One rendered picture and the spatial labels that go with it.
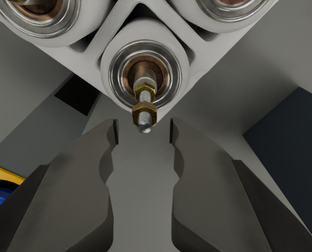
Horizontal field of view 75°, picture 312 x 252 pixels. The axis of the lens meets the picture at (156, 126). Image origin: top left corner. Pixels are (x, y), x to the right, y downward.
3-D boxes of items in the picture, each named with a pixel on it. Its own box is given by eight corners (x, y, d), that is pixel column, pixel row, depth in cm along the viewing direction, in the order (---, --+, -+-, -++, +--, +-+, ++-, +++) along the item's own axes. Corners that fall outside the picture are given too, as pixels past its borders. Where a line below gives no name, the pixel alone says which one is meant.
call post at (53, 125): (106, 84, 47) (56, 191, 21) (91, 105, 50) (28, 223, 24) (79, 64, 45) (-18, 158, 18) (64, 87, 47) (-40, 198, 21)
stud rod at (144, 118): (146, 78, 19) (147, 118, 12) (152, 87, 19) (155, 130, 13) (137, 84, 19) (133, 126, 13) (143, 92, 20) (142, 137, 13)
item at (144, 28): (136, 1, 33) (126, 3, 18) (183, 36, 36) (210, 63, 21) (109, 53, 37) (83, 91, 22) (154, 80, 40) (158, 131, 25)
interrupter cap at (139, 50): (131, 21, 19) (131, 22, 18) (195, 66, 21) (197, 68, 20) (97, 88, 22) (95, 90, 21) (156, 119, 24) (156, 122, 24)
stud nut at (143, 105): (150, 96, 14) (150, 101, 13) (162, 114, 15) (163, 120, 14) (126, 110, 15) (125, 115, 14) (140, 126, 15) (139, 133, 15)
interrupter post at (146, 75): (141, 61, 20) (140, 71, 18) (161, 73, 21) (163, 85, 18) (129, 80, 21) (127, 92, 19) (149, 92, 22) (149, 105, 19)
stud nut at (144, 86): (149, 78, 17) (149, 81, 17) (159, 94, 18) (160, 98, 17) (130, 90, 18) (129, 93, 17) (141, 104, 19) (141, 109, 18)
